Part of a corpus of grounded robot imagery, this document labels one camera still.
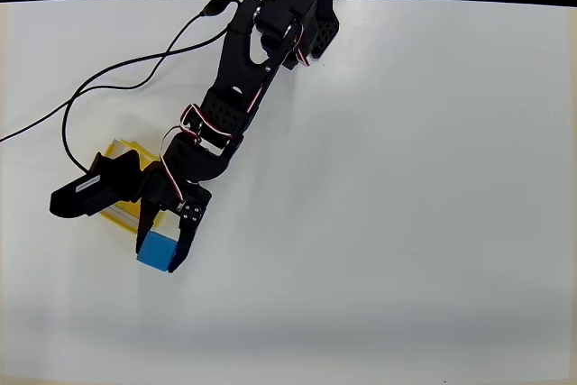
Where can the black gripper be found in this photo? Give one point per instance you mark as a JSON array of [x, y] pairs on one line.
[[159, 192]]

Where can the blue cube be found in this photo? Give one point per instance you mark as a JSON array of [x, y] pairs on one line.
[[155, 250]]

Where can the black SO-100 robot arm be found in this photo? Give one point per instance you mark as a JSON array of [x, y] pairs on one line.
[[239, 65]]

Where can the yellow square tray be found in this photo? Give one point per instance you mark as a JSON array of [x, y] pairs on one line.
[[118, 218]]

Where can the black webcam on mount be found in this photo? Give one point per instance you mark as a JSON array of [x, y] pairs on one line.
[[99, 186]]

